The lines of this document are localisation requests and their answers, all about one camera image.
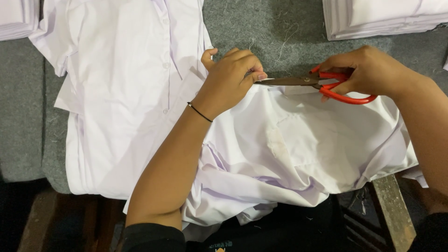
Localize person's black clothing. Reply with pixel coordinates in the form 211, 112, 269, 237
121, 196, 448, 252

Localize brown wooden bench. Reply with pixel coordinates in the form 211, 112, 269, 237
17, 189, 126, 252

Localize red handled scissors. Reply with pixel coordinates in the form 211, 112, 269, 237
255, 65, 378, 105

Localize small stack of folded white shirts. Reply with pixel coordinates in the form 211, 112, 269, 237
0, 0, 40, 41

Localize large stack of folded white shirts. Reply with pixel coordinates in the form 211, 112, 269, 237
322, 0, 448, 41

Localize person's left hand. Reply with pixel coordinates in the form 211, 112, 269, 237
192, 48, 268, 120

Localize grey felt mat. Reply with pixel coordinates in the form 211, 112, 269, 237
0, 0, 448, 195

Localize black wrist band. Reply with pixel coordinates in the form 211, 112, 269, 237
187, 102, 214, 123

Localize weathered wooden plank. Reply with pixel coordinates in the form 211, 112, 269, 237
371, 174, 417, 252

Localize person's right hand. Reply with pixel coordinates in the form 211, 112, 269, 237
310, 45, 416, 104

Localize flat white buttoned shirt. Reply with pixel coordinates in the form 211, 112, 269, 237
29, 0, 214, 196

